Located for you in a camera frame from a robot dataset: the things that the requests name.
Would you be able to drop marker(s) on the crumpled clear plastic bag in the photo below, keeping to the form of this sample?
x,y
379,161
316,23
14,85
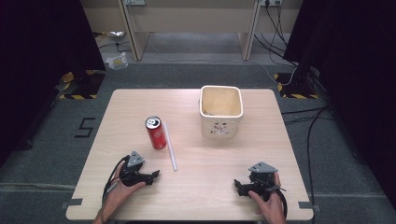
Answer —
x,y
117,61

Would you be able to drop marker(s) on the crumpled silver foil wrapper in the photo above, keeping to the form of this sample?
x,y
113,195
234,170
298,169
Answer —
x,y
115,34

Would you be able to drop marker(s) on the light wooden desk frame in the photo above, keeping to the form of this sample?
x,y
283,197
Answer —
x,y
190,21

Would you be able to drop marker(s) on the person's right hand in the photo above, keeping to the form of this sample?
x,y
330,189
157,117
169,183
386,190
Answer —
x,y
271,208

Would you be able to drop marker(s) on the person's left hand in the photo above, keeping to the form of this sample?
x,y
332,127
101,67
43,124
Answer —
x,y
120,196

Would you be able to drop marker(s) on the white straw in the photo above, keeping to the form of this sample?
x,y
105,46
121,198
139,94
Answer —
x,y
170,146

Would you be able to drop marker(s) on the white wall socket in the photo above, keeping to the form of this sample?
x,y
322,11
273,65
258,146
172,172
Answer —
x,y
271,2
134,2

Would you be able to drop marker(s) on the red soda can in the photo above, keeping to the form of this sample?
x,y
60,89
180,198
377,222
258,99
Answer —
x,y
156,133

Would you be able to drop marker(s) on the grey tape tab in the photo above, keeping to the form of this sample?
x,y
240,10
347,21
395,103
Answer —
x,y
72,202
308,206

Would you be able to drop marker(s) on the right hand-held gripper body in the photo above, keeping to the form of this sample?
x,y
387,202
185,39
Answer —
x,y
263,182

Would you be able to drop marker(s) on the black curtain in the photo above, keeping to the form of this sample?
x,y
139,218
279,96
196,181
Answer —
x,y
40,62
351,68

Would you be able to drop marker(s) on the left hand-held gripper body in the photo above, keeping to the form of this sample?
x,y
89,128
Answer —
x,y
133,174

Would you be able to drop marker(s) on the hazard-striped black stand base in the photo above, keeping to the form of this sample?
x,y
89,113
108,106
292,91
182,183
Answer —
x,y
81,85
294,88

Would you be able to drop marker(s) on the cream square bin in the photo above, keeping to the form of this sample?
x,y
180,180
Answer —
x,y
221,121

